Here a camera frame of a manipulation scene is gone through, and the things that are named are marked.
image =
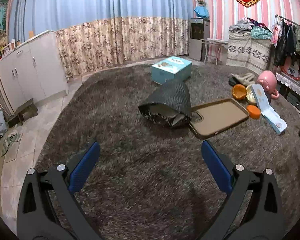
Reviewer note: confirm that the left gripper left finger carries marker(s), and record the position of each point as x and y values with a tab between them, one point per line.
36	217

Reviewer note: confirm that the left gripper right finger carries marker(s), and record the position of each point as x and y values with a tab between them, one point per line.
263	218

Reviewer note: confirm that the white illustrated booklet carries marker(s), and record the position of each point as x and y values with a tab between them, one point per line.
277	123

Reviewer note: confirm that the orange bottle cap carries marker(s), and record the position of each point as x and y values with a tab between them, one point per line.
254	112

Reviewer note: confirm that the orange peel half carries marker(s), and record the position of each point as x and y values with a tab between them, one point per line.
239	92

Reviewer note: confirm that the beige cloth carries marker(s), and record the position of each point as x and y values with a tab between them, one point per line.
244	79

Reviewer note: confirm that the black quilted pouch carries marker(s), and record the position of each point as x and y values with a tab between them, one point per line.
169	105

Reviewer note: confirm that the low tv bench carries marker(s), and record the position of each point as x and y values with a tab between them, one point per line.
289	89

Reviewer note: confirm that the brown phone case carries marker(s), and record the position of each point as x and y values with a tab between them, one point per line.
216	117

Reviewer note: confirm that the pink pig mug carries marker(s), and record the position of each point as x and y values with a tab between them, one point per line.
269	83

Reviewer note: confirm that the small wooden stool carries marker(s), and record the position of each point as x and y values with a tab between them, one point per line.
28	108

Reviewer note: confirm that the shaggy brown carpet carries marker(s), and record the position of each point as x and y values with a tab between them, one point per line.
151	182

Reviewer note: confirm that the black notebook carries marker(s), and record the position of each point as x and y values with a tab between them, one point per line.
233	81

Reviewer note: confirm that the clothes rack with garments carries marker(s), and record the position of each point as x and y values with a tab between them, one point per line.
286	42

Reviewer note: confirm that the cloth covered chest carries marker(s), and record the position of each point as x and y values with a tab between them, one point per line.
247	52

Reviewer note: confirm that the pile of folded clothes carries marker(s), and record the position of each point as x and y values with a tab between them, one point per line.
255	29

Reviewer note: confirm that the white cabinet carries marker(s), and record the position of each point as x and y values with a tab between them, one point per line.
33	71

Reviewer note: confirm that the teal tissue box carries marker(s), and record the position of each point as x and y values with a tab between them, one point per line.
171	68

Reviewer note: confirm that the small folding table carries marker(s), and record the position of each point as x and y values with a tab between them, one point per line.
213	48

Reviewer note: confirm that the water dispenser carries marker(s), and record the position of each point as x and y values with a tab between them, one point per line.
199	31

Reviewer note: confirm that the blue covered water bottle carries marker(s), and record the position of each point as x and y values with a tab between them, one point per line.
201	10

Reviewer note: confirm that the blue floral curtain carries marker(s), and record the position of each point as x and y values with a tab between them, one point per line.
98	34

